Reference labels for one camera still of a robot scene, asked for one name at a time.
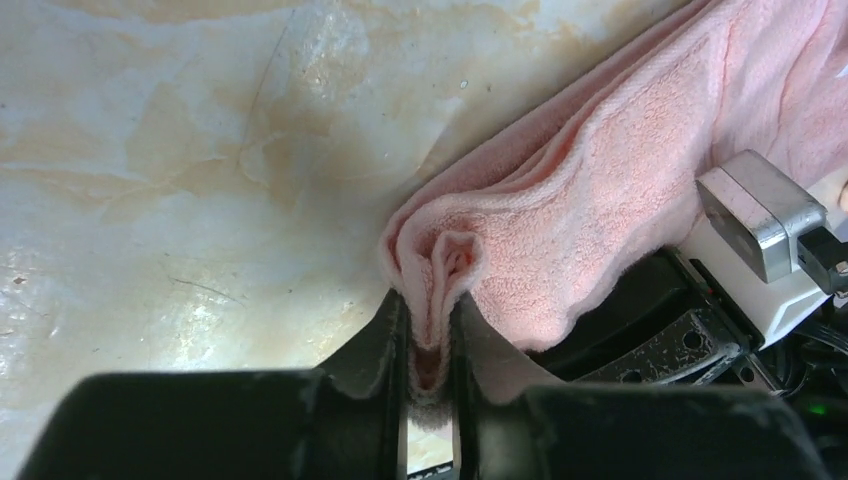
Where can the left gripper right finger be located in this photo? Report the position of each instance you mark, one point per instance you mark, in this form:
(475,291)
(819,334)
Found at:
(515,420)

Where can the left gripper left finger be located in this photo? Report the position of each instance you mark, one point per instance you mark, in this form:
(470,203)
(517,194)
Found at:
(343,419)

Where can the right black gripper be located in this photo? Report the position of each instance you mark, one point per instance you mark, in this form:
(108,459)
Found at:
(661,324)

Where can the pink towel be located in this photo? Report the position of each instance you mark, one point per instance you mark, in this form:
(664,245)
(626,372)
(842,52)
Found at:
(538,223)

